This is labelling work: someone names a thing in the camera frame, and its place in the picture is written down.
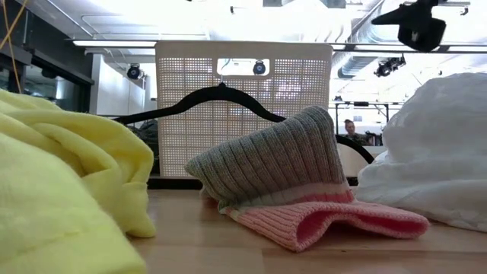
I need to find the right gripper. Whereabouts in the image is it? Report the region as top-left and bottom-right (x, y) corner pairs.
(371, 0), (447, 53)

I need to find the white cloth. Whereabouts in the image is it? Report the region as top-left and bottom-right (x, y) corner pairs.
(355, 72), (487, 233)

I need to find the grey and pink knit beanie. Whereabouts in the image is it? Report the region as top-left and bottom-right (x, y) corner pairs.
(184, 105), (431, 253)

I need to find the black ceiling track light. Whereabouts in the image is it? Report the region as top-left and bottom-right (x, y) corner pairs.
(374, 54), (407, 78)

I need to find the person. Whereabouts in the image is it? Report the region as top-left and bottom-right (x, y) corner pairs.
(342, 119), (368, 146)

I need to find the small white plastic bin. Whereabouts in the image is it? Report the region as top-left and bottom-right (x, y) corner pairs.
(336, 142), (376, 179)

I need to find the black clothes hanger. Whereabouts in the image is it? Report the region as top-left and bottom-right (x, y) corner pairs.
(113, 70), (376, 190)

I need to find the white perforated laundry basket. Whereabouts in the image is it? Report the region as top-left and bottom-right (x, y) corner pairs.
(154, 40), (335, 179)

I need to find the yellow cloth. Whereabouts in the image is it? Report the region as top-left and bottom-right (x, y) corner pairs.
(0, 88), (157, 274)

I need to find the ribbed ceiling air duct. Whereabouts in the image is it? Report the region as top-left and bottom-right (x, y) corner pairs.
(337, 56), (377, 80)

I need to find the dark glass door frame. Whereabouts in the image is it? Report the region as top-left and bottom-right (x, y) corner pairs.
(0, 0), (95, 113)

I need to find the orange hanging cable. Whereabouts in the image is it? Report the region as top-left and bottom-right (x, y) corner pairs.
(0, 0), (28, 94)

